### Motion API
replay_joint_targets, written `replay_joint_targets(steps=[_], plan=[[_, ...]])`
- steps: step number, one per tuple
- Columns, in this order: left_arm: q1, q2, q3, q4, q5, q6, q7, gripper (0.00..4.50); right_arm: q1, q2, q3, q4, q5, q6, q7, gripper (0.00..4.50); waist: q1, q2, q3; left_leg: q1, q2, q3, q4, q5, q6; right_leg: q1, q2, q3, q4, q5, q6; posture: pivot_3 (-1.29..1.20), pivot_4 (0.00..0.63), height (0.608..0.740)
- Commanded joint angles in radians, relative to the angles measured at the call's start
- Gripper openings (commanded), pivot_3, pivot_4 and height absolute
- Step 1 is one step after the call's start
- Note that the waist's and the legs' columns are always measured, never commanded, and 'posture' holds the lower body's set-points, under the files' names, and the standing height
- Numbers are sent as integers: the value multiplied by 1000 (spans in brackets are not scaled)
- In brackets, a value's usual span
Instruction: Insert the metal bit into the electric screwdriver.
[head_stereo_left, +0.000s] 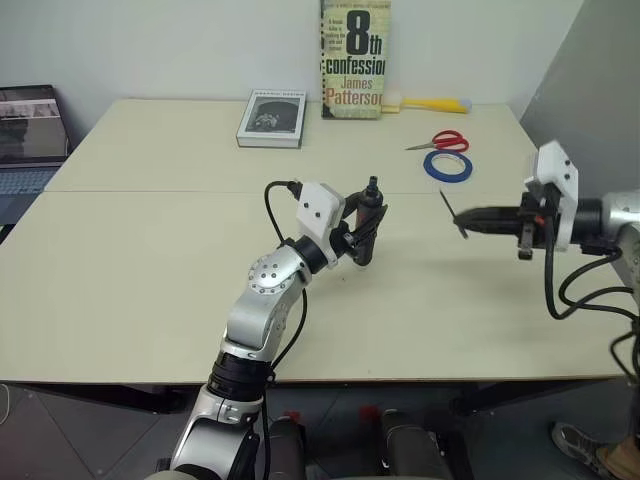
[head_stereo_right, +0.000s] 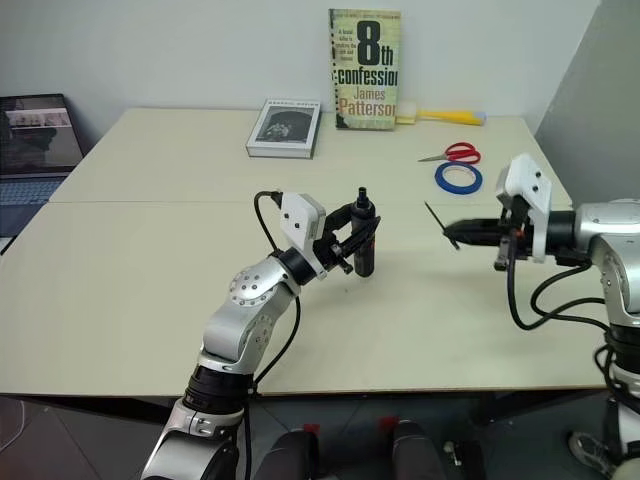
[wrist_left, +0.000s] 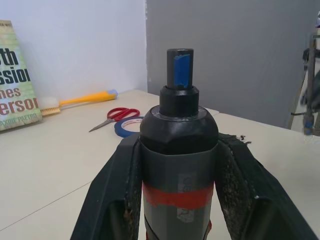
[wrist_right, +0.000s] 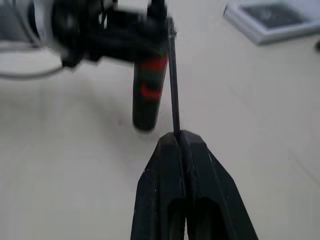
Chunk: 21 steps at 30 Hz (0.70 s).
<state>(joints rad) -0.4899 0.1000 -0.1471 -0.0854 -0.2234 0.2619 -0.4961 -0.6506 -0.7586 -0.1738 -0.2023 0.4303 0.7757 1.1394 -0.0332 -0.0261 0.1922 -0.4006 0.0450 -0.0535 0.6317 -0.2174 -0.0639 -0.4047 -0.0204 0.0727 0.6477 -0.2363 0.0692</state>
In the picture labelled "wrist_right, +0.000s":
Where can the long dark metal screwdriver bit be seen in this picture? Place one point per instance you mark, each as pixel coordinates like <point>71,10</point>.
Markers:
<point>174,82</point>

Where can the white case with dark foam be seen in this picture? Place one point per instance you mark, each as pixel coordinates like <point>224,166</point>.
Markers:
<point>270,17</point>

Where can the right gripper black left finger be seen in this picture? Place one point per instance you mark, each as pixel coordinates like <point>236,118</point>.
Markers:
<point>160,180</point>

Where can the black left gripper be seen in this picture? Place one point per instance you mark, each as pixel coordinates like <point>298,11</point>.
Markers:
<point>82,37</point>

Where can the black red green electric screwdriver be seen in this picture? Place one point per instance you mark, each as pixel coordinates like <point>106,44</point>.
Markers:
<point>147,95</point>

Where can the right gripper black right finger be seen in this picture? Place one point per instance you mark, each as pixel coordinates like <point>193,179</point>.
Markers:
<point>212,190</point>

